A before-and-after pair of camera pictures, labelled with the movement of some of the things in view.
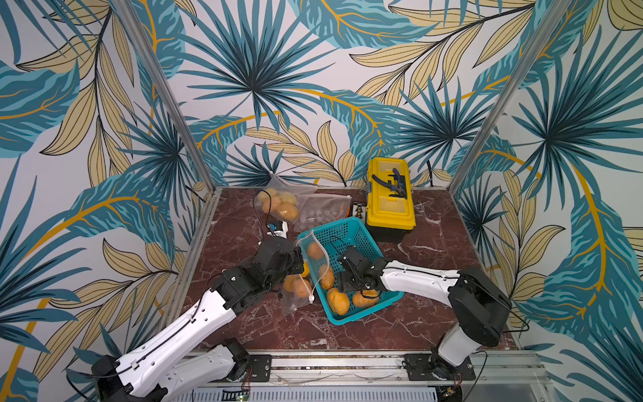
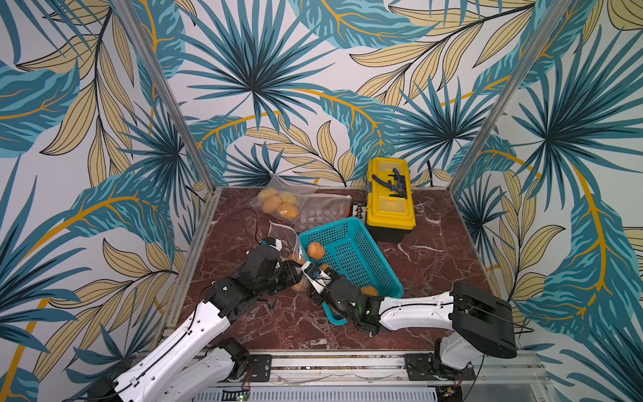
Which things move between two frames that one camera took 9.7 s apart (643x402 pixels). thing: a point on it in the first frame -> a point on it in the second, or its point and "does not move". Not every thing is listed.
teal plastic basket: (321, 247) does not move
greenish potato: (289, 198) does not move
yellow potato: (268, 194) does not move
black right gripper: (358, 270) -> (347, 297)
